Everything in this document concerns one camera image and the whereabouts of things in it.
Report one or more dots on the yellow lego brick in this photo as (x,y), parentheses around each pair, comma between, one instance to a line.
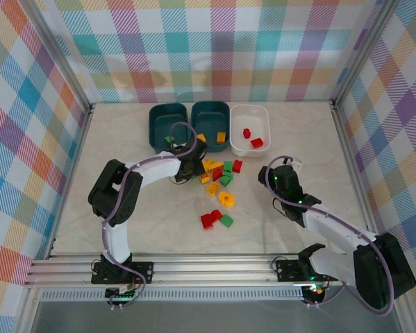
(221,137)
(204,178)
(213,188)
(216,166)
(207,163)
(201,137)

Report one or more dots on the green lego brick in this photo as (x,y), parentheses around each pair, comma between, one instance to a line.
(168,140)
(225,181)
(228,174)
(228,165)
(226,220)

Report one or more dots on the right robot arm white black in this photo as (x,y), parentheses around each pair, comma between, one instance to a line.
(332,232)

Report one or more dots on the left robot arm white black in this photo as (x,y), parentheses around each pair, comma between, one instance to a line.
(159,170)

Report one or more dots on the teal plastic bin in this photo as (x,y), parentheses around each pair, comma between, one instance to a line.
(159,121)
(209,119)

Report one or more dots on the round yellow lego piece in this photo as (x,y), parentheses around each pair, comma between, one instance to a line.
(226,199)

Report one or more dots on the small red lego brick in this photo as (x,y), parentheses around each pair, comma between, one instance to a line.
(246,132)

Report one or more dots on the white plastic bin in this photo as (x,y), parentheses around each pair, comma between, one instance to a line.
(251,119)

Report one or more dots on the green circuit board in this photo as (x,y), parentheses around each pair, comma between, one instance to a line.
(121,293)
(315,288)

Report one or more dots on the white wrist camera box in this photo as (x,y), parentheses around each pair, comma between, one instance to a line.
(295,163)

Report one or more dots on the aluminium side rail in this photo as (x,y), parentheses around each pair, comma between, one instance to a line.
(70,180)
(353,166)

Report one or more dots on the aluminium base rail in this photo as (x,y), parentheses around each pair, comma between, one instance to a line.
(211,268)

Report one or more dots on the aluminium frame post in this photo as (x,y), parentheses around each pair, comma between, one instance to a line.
(364,52)
(60,57)

